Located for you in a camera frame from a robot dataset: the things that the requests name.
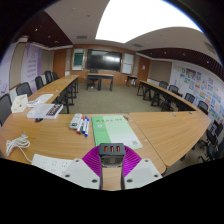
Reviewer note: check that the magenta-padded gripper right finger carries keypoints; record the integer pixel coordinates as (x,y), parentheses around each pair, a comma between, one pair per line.
(141,173)

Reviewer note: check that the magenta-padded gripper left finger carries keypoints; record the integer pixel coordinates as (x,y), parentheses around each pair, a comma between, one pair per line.
(81,173)

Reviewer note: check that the grey charger block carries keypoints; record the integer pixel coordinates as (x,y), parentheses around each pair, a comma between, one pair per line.
(111,155)

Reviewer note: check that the white power strip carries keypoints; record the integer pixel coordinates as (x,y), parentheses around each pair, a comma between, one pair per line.
(50,164)

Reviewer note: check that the blue whiteboard marker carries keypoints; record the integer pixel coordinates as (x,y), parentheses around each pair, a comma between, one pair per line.
(84,125)
(87,128)

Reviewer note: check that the green booklet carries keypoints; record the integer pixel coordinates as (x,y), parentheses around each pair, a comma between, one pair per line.
(113,130)

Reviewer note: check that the white whiteboard eraser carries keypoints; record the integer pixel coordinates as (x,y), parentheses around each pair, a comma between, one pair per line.
(75,121)

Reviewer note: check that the small dark flat object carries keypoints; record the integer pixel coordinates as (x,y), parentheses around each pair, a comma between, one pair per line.
(38,120)

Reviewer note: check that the white book with dark band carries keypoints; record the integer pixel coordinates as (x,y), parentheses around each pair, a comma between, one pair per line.
(43,111)

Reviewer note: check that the long wooden table row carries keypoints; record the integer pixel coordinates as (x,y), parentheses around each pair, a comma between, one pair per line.
(156,90)
(60,85)

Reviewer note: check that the white paper sheets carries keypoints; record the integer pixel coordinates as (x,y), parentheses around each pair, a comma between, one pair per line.
(41,98)

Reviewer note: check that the group of black office chairs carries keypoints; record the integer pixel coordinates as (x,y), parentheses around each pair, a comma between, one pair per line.
(48,76)
(173,88)

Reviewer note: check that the cream cardboard box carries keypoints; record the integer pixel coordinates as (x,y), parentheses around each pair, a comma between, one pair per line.
(19,103)

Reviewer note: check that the small dark side table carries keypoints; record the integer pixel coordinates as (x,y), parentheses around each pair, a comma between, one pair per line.
(131,77)

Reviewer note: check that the dark front desk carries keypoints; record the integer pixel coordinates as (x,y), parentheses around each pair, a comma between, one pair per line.
(100,75)

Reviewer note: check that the black mesh office chair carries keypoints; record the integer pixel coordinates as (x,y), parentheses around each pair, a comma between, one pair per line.
(24,88)
(5,108)

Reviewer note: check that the black chair behind front desk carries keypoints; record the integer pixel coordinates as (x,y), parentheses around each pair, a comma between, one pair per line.
(93,71)

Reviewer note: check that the wooden door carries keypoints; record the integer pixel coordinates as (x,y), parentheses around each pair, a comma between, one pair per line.
(143,69)
(59,63)

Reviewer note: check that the ceiling air vent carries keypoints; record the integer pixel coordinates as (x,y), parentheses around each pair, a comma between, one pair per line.
(81,37)
(137,45)

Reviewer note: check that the group of ceiling spotlights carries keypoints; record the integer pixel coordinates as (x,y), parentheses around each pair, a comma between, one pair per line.
(35,29)

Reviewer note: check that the large bright ceiling light panel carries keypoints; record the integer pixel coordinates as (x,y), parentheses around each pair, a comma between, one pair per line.
(143,18)

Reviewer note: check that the group of colourful wall posters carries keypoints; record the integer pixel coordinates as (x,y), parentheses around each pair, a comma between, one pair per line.
(203,88)

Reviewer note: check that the white wall board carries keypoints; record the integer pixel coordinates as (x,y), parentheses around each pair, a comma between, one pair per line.
(127,63)

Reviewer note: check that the green wall board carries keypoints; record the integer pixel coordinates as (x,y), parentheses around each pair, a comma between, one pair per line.
(78,59)

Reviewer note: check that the large black wall screen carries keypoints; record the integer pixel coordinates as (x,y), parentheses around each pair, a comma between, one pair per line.
(104,60)

